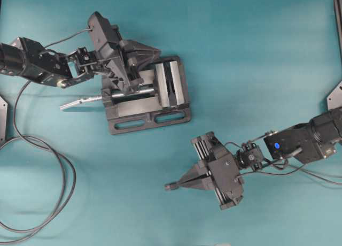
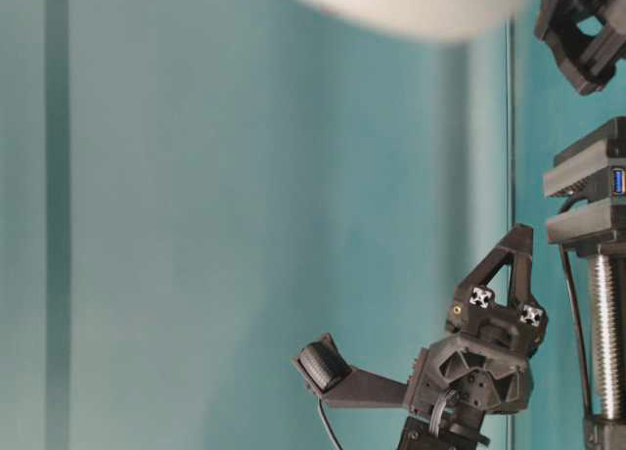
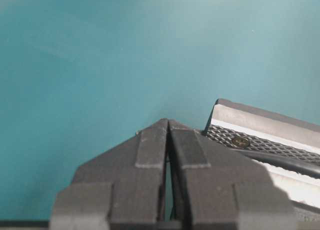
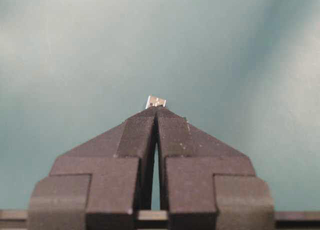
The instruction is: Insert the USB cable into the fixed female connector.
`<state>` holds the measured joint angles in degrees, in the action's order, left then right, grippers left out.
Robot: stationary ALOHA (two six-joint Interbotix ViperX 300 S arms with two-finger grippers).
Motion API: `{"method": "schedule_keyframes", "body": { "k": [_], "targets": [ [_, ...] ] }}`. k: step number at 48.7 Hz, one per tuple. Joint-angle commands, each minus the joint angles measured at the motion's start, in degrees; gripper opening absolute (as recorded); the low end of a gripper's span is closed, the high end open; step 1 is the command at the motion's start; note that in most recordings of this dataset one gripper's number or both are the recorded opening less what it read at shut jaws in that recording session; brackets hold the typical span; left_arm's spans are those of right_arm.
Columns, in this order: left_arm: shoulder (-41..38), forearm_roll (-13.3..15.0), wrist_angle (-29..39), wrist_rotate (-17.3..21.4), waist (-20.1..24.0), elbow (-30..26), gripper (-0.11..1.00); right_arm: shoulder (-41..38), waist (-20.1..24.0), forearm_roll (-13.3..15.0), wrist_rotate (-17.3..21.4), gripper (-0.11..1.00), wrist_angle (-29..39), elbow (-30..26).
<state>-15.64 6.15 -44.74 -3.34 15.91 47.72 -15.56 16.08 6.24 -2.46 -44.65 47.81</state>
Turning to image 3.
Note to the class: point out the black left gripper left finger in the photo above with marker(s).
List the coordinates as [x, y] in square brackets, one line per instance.
[120, 189]

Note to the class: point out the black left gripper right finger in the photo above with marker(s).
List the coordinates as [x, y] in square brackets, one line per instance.
[224, 190]

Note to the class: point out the black metal bench vise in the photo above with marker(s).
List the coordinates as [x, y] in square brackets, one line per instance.
[287, 147]

